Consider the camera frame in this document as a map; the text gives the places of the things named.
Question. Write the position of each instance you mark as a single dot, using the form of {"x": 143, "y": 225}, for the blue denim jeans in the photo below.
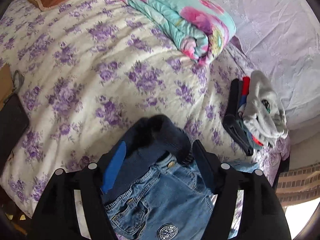
{"x": 159, "y": 192}

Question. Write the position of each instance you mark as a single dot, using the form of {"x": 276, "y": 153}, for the lilac lace headboard cover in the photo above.
{"x": 281, "y": 37}

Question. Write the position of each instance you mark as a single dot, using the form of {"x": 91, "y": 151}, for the gold flat box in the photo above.
{"x": 6, "y": 83}

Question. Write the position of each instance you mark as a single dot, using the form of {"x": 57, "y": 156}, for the grey folded sweatshirt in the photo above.
{"x": 264, "y": 114}

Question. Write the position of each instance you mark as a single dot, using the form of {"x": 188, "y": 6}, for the brown patterned cardboard box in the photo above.
{"x": 299, "y": 185}

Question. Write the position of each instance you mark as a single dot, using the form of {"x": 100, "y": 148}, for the floral turquoise pink folded blanket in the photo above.
{"x": 200, "y": 29}

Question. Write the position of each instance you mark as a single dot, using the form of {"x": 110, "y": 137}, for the dark teal folded garment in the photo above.
{"x": 242, "y": 100}

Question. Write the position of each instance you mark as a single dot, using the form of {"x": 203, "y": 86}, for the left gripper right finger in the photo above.
{"x": 208, "y": 164}

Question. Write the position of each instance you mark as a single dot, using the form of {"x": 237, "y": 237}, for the navy folded pants white stripe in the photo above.
{"x": 231, "y": 120}

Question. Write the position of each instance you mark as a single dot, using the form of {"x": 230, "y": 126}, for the purple floral bedspread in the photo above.
{"x": 85, "y": 73}

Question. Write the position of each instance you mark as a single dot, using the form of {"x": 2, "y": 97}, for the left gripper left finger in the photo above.
{"x": 111, "y": 171}

